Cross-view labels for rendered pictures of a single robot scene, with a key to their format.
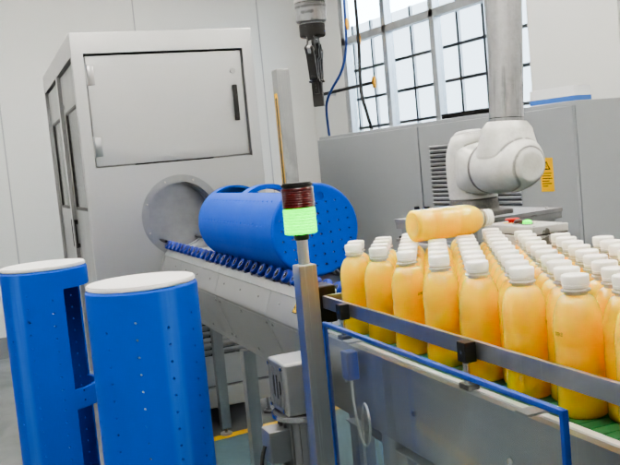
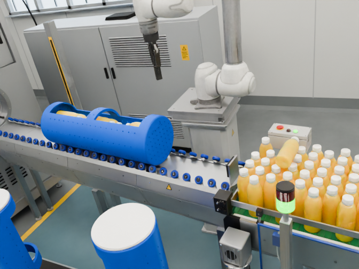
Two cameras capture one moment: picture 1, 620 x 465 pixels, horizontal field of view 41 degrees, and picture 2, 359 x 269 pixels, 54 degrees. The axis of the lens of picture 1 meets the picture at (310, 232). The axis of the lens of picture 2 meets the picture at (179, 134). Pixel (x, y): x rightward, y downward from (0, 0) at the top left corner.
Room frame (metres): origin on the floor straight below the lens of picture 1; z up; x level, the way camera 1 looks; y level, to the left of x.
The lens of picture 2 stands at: (0.99, 0.79, 2.05)
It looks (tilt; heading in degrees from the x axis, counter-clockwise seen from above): 29 degrees down; 328
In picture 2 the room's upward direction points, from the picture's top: 10 degrees counter-clockwise
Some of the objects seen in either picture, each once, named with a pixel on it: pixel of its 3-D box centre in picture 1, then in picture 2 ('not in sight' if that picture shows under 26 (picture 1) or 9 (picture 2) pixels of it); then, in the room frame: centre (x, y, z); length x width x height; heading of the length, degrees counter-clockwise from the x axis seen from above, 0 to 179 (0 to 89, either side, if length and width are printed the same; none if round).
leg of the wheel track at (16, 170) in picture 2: not in sight; (26, 192); (3.97, 0.63, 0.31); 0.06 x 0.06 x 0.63; 22
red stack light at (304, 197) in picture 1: (297, 197); (285, 192); (1.62, 0.02, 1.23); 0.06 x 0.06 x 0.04
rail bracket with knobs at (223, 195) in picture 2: (319, 305); (224, 202); (1.99, -0.01, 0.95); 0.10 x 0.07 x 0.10; 112
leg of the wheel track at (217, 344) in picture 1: (220, 372); (39, 183); (4.02, 0.50, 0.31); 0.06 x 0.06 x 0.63; 22
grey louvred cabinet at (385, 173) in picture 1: (464, 253); (127, 83); (4.50, -0.83, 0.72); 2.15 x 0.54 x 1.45; 28
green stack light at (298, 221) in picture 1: (300, 220); (285, 202); (1.62, 0.02, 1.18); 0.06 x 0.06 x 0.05
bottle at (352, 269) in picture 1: (357, 292); (255, 197); (1.87, -0.09, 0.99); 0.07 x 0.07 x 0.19
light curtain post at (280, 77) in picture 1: (298, 266); (83, 126); (3.61, 0.06, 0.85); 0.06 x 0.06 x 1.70; 22
